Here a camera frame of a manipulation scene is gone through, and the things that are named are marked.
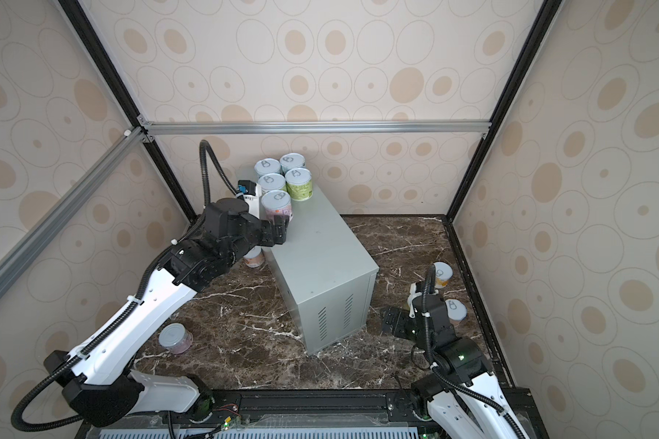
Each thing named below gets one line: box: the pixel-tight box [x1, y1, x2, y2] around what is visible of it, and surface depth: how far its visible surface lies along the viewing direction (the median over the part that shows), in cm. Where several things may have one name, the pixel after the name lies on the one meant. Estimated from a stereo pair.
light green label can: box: [258, 172, 286, 193], surface depth 76 cm
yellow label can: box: [434, 261, 454, 289], surface depth 98 cm
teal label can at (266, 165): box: [254, 157, 281, 178], surface depth 79 cm
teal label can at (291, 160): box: [279, 152, 306, 175], surface depth 81 cm
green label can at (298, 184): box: [284, 167, 314, 202], surface depth 76 cm
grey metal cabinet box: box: [262, 184, 380, 355], surface depth 64 cm
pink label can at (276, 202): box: [260, 189, 294, 222], surface depth 70 cm
